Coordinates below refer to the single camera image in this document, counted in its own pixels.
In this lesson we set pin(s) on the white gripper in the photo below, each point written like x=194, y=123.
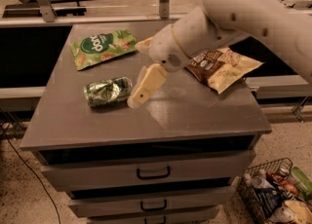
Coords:
x=165, y=50

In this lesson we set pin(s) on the green soda can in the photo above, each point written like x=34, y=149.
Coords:
x=107, y=92

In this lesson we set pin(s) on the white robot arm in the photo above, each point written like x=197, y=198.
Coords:
x=286, y=32

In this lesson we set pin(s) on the green snack bag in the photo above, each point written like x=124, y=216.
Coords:
x=102, y=47

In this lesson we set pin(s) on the brown and cream chip bag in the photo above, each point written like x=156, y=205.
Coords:
x=221, y=68

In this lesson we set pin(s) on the grey drawer cabinet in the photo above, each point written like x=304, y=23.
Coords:
x=183, y=117

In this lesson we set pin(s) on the top grey drawer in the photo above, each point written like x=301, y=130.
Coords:
x=154, y=170

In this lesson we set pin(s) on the grey drawer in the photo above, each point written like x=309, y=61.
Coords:
x=154, y=170
x=164, y=217
x=151, y=203

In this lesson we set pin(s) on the middle grey drawer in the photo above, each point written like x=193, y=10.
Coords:
x=151, y=203

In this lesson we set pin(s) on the bottom grey drawer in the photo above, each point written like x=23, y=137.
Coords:
x=164, y=217

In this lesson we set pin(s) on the clear plastic bottle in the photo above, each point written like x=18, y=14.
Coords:
x=258, y=180

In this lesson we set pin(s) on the red snack bag in basket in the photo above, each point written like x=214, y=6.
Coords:
x=282, y=181

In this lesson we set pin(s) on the blue snack bag in basket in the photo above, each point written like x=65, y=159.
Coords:
x=269, y=199

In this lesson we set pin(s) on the green bottle in basket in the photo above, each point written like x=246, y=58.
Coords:
x=302, y=183

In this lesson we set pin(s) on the cream bag in basket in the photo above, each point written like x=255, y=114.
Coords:
x=292, y=212

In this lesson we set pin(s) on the wire basket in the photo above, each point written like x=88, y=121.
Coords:
x=248, y=195

